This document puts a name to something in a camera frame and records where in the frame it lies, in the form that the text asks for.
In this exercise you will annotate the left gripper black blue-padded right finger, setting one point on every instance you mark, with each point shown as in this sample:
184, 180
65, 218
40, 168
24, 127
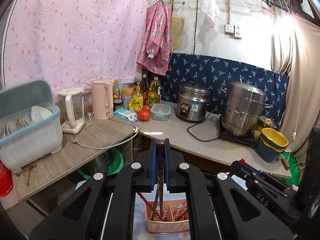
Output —
219, 208

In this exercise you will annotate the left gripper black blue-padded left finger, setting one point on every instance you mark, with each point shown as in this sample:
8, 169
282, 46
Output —
103, 206

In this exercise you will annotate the green chopstick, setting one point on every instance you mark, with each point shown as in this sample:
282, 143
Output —
154, 207

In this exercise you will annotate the pink perforated utensil holder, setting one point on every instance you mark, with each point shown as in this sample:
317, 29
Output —
168, 226

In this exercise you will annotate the dark red chopstick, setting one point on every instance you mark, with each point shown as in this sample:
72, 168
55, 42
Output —
160, 150

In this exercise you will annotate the red chopstick in holder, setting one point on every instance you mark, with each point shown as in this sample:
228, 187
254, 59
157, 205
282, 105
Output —
148, 204

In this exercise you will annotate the green plastic bag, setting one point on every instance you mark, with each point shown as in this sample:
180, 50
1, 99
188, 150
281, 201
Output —
294, 170

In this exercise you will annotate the green plastic basin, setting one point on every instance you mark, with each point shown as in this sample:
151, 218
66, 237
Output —
108, 163

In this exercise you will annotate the yellow and blue bowls stack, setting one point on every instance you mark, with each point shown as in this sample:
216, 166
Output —
271, 144

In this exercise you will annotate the light blue patterned tablecloth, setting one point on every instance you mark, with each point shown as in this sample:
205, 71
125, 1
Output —
139, 223

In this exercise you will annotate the red tomato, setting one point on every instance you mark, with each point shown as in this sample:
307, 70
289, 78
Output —
144, 114

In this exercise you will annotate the wet wipes packet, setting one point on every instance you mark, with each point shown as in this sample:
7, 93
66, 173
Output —
128, 115

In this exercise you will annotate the black induction cooker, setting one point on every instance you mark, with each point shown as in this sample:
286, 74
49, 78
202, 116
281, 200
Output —
247, 140

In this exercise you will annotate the clear food container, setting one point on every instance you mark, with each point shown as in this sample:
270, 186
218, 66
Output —
160, 112

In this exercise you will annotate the yellow seasoning packet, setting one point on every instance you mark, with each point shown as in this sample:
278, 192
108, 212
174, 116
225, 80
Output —
136, 103

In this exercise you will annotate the cooking oil bottle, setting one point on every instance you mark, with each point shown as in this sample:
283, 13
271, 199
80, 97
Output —
154, 93

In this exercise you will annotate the steel rice cooker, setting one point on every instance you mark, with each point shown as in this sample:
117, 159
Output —
192, 103

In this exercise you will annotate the large steel steamer pot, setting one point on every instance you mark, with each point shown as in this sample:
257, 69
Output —
243, 108

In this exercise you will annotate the pink electric kettle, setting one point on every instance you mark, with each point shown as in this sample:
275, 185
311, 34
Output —
102, 99

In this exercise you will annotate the white electric kettle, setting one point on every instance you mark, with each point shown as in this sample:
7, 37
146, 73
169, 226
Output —
73, 110

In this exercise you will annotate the navy floral backsplash cloth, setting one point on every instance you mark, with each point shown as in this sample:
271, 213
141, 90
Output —
214, 73

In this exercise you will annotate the pink floral apron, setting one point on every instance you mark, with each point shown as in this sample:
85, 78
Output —
154, 53

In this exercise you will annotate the blue-grey dish drainer box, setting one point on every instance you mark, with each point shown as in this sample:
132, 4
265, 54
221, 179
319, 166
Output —
30, 124

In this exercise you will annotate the red plastic basin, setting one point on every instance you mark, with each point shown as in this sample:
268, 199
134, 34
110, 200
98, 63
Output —
6, 182

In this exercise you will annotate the beige curtain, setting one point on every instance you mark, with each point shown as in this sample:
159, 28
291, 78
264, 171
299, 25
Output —
295, 53

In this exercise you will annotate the pink dotted curtain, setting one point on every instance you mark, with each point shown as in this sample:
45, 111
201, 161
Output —
70, 43

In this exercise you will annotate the white hanging towel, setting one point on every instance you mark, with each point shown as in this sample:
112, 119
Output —
211, 10

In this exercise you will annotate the wall power socket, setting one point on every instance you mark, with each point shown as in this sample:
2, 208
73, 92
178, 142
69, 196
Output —
234, 30

